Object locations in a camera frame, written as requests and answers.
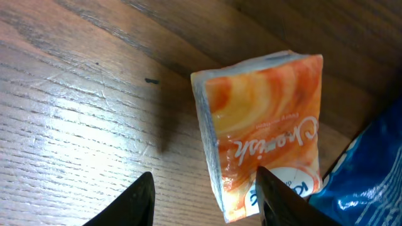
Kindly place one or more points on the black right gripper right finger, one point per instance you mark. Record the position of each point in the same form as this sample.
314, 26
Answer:
279, 205

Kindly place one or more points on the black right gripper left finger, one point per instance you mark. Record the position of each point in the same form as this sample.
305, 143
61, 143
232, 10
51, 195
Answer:
135, 206

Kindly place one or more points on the blue Oreo cookie pack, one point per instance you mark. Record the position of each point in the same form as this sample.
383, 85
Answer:
364, 187

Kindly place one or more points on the orange Kleenex tissue pack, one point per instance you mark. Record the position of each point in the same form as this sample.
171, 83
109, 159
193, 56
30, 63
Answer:
260, 112

